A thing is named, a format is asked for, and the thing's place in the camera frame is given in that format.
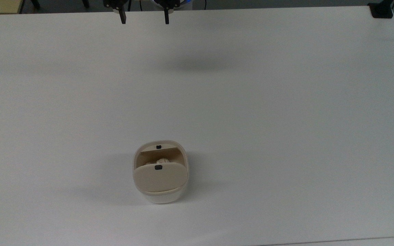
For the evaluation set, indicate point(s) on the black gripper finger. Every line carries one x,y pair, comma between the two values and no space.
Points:
122,17
166,17

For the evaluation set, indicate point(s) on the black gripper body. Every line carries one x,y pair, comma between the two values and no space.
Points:
115,3

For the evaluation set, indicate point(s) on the beige trash bin lid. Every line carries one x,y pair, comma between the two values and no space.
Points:
159,177

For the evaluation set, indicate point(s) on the cream plastic trash bin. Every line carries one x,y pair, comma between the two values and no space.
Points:
162,197

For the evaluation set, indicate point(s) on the black chair leg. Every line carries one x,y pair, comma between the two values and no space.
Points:
85,3
35,3

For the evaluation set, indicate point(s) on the crumpled white paper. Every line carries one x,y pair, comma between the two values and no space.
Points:
162,160

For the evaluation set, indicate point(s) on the black camera stand clamp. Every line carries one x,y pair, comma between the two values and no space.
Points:
381,10

